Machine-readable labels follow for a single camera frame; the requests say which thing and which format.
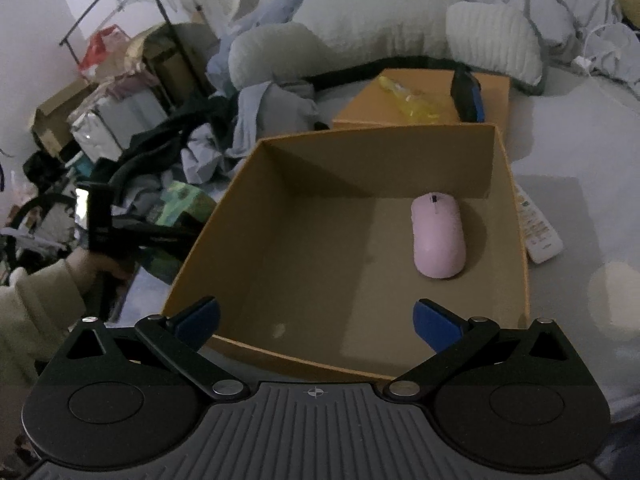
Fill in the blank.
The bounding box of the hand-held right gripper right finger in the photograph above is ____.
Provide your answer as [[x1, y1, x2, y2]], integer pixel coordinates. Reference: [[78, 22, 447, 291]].
[[382, 298, 581, 403]]

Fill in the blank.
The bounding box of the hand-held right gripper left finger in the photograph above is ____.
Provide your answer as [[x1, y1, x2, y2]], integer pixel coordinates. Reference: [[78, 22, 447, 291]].
[[62, 296, 248, 402]]

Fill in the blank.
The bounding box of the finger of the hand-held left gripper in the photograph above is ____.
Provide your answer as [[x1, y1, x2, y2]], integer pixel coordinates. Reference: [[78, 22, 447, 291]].
[[112, 212, 211, 256]]

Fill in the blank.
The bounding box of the green floral packet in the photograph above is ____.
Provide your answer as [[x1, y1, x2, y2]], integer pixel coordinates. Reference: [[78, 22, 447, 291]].
[[140, 180, 218, 281]]

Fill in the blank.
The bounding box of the yellow cardboard box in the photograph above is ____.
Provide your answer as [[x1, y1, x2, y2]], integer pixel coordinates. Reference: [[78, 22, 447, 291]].
[[162, 122, 532, 381]]

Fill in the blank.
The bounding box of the yellow spray bottle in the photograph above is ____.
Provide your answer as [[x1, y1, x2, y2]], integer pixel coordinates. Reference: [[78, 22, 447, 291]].
[[377, 75, 443, 121]]

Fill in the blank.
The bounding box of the black and blue clip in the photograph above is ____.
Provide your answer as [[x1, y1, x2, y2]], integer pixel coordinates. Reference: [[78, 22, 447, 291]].
[[450, 67, 487, 123]]

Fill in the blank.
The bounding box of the person's left hand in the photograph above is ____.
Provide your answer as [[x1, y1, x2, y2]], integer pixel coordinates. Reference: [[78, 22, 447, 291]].
[[67, 250, 130, 301]]

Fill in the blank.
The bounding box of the bicycle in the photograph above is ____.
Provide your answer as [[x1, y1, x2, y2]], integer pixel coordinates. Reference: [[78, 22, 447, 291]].
[[0, 150, 101, 273]]

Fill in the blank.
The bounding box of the pink computer mouse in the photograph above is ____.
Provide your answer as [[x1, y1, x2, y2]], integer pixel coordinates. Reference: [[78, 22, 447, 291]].
[[411, 191, 468, 278]]

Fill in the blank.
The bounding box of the black garment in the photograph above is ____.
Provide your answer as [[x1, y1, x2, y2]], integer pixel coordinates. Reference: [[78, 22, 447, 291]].
[[107, 94, 241, 201]]

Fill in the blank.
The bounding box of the silver foil bag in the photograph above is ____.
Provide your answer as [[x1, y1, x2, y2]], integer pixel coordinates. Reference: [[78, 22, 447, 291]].
[[70, 91, 168, 162]]

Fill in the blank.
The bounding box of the small brown cardboard box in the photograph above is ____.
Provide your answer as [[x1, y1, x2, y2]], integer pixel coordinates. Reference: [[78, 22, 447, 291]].
[[31, 79, 97, 157]]

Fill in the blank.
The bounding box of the white remote control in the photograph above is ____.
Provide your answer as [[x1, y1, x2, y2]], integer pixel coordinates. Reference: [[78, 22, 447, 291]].
[[512, 182, 563, 264]]

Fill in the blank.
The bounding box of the red plastic bag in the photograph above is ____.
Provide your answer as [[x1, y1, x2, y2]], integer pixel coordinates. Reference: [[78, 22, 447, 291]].
[[79, 25, 132, 82]]

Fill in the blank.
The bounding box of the large brown cardboard box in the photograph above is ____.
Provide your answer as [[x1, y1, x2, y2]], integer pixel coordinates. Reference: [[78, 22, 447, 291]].
[[125, 21, 213, 107]]

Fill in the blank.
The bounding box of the black metal clothes rack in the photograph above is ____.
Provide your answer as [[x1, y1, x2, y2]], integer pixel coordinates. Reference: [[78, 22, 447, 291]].
[[59, 0, 178, 111]]

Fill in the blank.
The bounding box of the yellow cardboard box lid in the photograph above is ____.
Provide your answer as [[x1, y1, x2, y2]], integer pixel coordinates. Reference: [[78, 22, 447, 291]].
[[332, 67, 512, 166]]

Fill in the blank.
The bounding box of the white plush pillow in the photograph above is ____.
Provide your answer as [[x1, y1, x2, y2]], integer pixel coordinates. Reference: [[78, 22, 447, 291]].
[[227, 0, 546, 97]]

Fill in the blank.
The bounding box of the grey quilt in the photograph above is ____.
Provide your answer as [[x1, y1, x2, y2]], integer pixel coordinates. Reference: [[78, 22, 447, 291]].
[[440, 0, 640, 101]]

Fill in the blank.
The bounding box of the white charger cable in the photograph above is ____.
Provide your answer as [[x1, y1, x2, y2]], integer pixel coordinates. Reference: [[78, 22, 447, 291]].
[[571, 22, 638, 77]]

